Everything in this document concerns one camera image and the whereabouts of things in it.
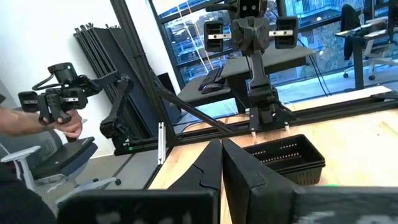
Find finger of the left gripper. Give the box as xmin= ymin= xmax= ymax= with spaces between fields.
xmin=203 ymin=19 xmax=225 ymax=54
xmin=274 ymin=16 xmax=300 ymax=50

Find person's forearm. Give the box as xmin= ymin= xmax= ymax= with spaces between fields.
xmin=0 ymin=106 xmax=55 ymax=137

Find person's hand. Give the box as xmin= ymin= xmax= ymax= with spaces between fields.
xmin=49 ymin=108 xmax=84 ymax=139

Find black office desk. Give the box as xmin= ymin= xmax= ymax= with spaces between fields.
xmin=335 ymin=17 xmax=398 ymax=91

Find dark jacket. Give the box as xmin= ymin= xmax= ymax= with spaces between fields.
xmin=340 ymin=4 xmax=363 ymax=62

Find black plastic basket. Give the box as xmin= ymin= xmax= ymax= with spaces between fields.
xmin=242 ymin=133 xmax=326 ymax=167
xmin=279 ymin=164 xmax=326 ymax=187

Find dark grey desk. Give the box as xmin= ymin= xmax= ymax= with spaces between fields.
xmin=178 ymin=45 xmax=317 ymax=108

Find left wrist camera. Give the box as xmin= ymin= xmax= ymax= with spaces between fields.
xmin=236 ymin=0 xmax=269 ymax=19

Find black folded stands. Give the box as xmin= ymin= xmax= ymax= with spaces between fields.
xmin=73 ymin=22 xmax=150 ymax=144

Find silver metal bracket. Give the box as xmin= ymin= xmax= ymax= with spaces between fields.
xmin=157 ymin=121 xmax=166 ymax=166

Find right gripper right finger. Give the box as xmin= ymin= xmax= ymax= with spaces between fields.
xmin=221 ymin=138 xmax=300 ymax=224

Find white office chair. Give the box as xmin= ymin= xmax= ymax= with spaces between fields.
xmin=341 ymin=17 xmax=398 ymax=82

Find black computer mouse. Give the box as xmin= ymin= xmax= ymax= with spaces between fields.
xmin=200 ymin=83 xmax=223 ymax=95

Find black keyboard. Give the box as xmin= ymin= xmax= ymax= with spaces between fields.
xmin=198 ymin=65 xmax=226 ymax=91

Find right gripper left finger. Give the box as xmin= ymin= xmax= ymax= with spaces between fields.
xmin=167 ymin=138 xmax=223 ymax=192

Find person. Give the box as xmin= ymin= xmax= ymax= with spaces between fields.
xmin=0 ymin=162 xmax=59 ymax=224

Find grey office chair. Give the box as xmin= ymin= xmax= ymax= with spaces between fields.
xmin=0 ymin=129 xmax=123 ymax=207

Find black aluminium frame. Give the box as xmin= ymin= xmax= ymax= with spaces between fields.
xmin=110 ymin=0 xmax=398 ymax=156

